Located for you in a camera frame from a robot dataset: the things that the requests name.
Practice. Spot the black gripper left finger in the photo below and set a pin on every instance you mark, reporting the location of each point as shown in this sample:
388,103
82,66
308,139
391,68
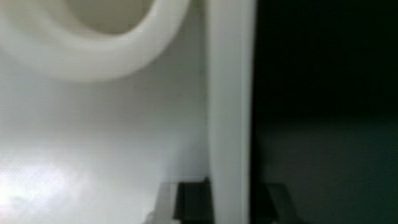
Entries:
183,204

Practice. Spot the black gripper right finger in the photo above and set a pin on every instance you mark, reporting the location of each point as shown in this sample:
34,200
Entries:
274,207

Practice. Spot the white square table top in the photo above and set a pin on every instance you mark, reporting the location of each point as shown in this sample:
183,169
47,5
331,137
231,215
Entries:
125,107

